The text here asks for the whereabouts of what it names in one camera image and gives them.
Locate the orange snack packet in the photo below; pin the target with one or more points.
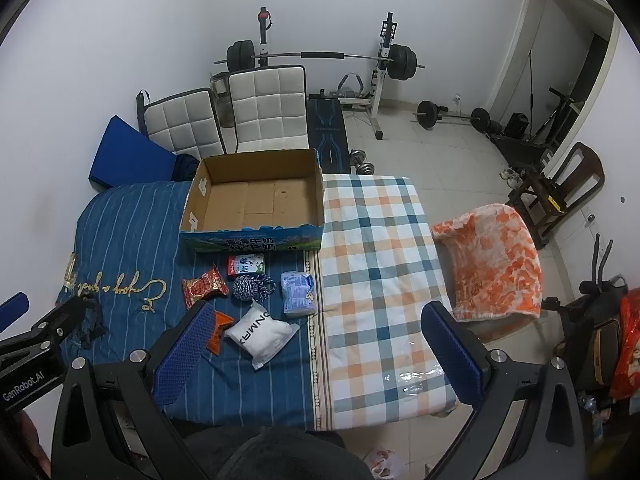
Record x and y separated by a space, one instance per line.
221 332

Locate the black bag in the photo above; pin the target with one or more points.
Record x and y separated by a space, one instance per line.
595 340

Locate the dark wooden chair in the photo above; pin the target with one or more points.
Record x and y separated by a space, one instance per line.
582 165

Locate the white plastic bag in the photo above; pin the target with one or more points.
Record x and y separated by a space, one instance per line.
385 462

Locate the black exercise machine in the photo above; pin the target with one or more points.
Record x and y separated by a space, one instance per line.
530 140

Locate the orange patterned towel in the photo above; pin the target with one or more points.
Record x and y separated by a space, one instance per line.
495 255

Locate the blue striped blanket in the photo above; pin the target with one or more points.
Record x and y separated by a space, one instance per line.
140 240

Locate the red snack packet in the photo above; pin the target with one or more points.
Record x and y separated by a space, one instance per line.
202 287

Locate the long barbell with plates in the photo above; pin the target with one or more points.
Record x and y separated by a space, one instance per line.
402 62

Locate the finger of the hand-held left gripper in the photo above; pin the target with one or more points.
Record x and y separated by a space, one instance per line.
65 320
12 310

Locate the cardboard box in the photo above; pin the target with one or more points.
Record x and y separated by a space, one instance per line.
250 205

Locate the white barbell rack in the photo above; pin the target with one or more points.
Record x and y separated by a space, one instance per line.
377 90

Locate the black weight bench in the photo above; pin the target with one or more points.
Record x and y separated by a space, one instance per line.
327 130

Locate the blue white yarn ball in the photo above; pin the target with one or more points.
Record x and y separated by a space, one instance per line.
245 287

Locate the plaid blanket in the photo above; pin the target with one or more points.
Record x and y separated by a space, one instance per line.
375 260

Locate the chrome dumbbell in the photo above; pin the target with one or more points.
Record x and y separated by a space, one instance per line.
362 160

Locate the white plastic pouch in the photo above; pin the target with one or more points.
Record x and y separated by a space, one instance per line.
260 337

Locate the short barbell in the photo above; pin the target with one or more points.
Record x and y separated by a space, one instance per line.
427 110

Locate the blue white tissue pack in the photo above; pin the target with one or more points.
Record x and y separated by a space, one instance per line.
297 292

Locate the clear plastic wrapper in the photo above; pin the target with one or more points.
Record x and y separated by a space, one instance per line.
415 380

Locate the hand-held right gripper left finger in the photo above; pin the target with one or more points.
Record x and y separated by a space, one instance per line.
185 355

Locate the dark blue cloth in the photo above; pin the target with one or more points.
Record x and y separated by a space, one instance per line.
185 167

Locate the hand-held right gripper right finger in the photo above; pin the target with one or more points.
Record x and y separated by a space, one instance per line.
450 355

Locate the red plastic bag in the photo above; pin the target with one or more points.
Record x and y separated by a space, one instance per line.
627 345

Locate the white door frame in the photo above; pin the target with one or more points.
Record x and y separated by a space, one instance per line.
515 50

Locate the blue foam mat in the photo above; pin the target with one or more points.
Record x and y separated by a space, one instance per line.
130 152

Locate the small milk carton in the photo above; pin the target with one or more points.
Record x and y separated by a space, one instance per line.
245 265

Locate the white shoes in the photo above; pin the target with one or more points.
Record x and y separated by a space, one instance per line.
511 176

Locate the plastic water bottle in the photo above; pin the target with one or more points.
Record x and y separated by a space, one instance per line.
592 417

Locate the white padded chair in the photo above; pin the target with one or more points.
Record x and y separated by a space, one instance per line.
185 120
267 110

